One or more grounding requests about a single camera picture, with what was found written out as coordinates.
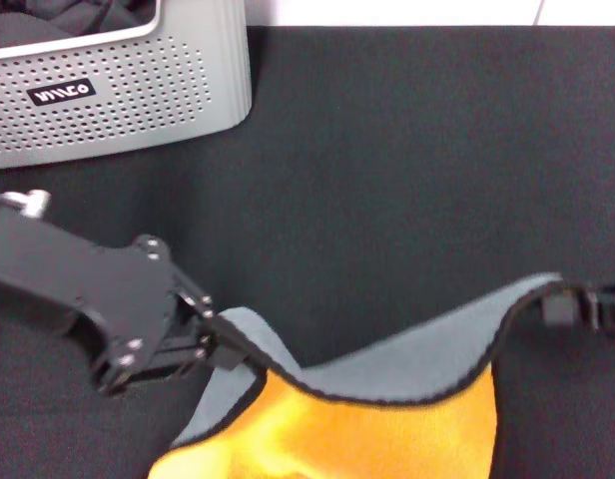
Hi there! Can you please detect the yellow and grey towel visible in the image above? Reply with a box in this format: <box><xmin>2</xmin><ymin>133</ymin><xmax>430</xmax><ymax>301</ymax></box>
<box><xmin>147</xmin><ymin>271</ymin><xmax>571</xmax><ymax>479</ymax></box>

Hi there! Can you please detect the black tablecloth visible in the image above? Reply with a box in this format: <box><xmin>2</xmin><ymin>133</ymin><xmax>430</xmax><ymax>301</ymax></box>
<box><xmin>0</xmin><ymin>24</ymin><xmax>615</xmax><ymax>479</ymax></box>

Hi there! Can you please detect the grey perforated storage box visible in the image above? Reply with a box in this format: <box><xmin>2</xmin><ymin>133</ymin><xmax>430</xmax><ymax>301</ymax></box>
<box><xmin>0</xmin><ymin>0</ymin><xmax>253</xmax><ymax>171</ymax></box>

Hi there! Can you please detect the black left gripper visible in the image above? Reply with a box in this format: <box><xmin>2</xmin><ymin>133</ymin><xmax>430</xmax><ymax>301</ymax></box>
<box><xmin>0</xmin><ymin>199</ymin><xmax>262</xmax><ymax>396</ymax></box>

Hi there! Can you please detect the dark cloth pile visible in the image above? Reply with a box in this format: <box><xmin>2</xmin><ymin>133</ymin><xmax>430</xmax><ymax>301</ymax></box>
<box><xmin>0</xmin><ymin>0</ymin><xmax>162</xmax><ymax>51</ymax></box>

